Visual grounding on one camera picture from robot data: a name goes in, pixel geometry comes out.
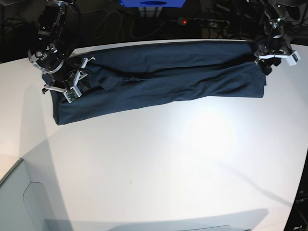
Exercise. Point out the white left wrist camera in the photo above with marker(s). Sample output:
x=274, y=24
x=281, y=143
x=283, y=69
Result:
x=293, y=58

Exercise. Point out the blue box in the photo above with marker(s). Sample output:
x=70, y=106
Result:
x=152, y=3

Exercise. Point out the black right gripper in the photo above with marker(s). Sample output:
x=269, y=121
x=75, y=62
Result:
x=66, y=76

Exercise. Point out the black power strip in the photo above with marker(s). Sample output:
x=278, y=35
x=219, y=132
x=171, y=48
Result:
x=202, y=22

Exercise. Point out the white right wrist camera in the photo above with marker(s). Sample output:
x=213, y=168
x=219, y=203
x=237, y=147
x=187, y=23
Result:
x=72, y=94

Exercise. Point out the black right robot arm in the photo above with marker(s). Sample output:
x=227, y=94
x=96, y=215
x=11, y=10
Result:
x=52, y=52

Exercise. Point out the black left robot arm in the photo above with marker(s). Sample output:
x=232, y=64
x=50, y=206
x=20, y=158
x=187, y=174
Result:
x=281, y=23

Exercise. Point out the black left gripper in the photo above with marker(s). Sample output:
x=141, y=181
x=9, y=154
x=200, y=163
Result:
x=270, y=51

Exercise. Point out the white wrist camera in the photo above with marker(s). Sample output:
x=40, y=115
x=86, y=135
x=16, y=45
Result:
x=293, y=58
x=72, y=94

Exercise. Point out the dark blue T-shirt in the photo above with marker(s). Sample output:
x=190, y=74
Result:
x=134, y=77

